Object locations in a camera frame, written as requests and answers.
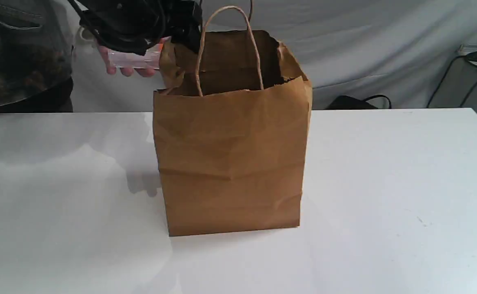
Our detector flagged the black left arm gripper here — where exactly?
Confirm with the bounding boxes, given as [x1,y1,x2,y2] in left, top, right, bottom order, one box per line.
[70,0,202,56]

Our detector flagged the brown paper bag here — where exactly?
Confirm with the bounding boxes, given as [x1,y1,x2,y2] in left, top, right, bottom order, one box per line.
[153,6,313,236]

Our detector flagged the black object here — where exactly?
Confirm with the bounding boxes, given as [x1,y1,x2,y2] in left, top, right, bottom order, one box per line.
[325,94,393,110]

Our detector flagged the person in patterned white jacket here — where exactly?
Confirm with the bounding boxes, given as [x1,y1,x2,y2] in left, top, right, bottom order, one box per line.
[0,0,73,114]

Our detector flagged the black cables at right edge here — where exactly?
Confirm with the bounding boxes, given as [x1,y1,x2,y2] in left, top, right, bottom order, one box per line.
[426,49,477,108]

